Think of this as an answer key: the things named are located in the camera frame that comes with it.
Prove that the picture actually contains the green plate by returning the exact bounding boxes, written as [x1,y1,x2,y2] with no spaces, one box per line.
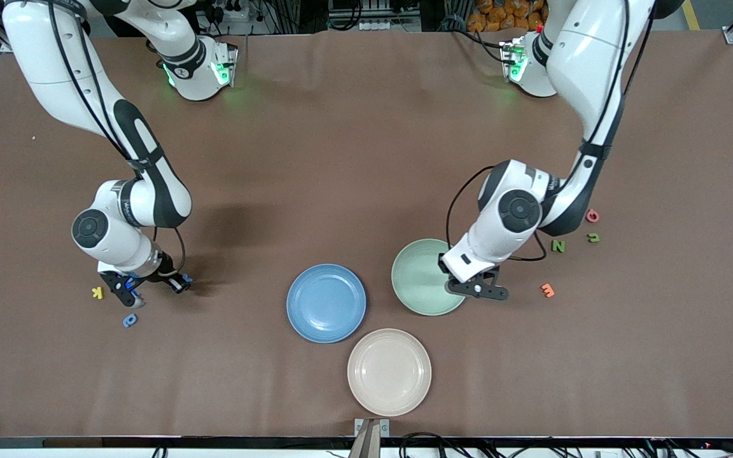
[391,239,471,316]

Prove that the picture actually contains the beige plate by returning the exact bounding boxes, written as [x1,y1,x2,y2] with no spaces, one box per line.
[347,328,433,417]

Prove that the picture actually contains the blue plate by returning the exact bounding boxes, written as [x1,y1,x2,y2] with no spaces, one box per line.
[286,263,367,344]

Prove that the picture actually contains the brown table cover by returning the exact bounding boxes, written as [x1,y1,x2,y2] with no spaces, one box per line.
[0,29,733,441]

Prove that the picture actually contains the orange packaged items pile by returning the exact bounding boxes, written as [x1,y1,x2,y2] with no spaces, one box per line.
[466,0,548,32]

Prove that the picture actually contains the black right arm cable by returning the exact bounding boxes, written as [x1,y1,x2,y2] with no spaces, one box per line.
[48,0,187,275]

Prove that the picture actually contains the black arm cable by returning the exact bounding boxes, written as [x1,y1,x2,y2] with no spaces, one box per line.
[446,0,634,263]
[48,0,187,275]

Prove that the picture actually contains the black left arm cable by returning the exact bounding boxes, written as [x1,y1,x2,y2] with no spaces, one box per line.
[446,0,634,263]

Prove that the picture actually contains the black floor cable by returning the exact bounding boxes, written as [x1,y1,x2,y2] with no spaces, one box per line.
[436,439,491,458]
[400,433,445,458]

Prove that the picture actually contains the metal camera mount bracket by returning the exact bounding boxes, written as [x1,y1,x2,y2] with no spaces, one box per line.
[354,418,391,458]

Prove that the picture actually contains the aluminium extrusion rail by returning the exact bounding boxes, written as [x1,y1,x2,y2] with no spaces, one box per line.
[327,0,422,17]

